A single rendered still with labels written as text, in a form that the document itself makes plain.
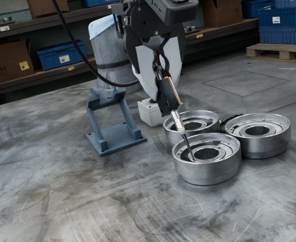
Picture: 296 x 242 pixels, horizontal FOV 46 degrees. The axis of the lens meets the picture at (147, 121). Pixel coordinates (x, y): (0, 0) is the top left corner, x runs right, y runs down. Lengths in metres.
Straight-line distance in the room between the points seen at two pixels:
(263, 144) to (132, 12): 0.28
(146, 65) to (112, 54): 0.53
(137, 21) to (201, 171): 0.23
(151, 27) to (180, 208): 0.26
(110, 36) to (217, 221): 0.71
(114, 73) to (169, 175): 0.55
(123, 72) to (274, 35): 3.82
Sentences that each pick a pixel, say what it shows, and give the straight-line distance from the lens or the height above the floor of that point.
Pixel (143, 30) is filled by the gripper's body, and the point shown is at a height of 1.03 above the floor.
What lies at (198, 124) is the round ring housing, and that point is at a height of 0.83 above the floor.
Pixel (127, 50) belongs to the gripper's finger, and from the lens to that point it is 0.51.
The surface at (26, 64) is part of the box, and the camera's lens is 4.03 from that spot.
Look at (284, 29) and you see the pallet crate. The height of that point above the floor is 0.33.
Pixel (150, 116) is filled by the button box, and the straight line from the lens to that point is 0.76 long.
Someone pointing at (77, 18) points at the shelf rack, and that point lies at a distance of 3.98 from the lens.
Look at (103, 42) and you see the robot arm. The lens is 1.05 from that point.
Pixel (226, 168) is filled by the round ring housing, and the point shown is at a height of 0.83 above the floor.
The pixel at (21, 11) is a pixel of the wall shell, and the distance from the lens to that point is 4.51.
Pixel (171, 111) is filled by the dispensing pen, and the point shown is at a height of 0.90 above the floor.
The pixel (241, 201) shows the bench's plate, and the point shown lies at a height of 0.80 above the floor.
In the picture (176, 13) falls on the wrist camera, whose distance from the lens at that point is 0.44.
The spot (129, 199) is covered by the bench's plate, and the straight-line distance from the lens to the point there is 0.54.
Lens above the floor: 1.08
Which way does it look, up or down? 20 degrees down
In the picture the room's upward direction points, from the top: 11 degrees counter-clockwise
